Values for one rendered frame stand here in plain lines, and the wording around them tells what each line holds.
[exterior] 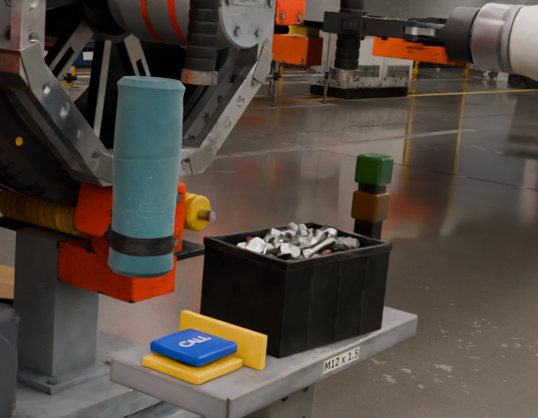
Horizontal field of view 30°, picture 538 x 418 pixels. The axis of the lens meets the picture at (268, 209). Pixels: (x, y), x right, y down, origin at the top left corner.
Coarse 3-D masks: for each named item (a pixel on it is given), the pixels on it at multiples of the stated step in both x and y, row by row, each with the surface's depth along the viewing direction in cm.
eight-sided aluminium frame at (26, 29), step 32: (0, 0) 126; (32, 0) 126; (0, 32) 127; (32, 32) 126; (0, 64) 127; (32, 64) 126; (224, 64) 168; (256, 64) 165; (32, 96) 128; (64, 96) 132; (224, 96) 162; (64, 128) 133; (192, 128) 161; (224, 128) 161; (64, 160) 140; (96, 160) 139; (192, 160) 156
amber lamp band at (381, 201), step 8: (360, 192) 137; (368, 192) 137; (384, 192) 138; (352, 200) 138; (360, 200) 137; (368, 200) 137; (376, 200) 136; (384, 200) 138; (352, 208) 138; (360, 208) 137; (368, 208) 137; (376, 208) 136; (384, 208) 138; (352, 216) 138; (360, 216) 138; (368, 216) 137; (376, 216) 137; (384, 216) 138
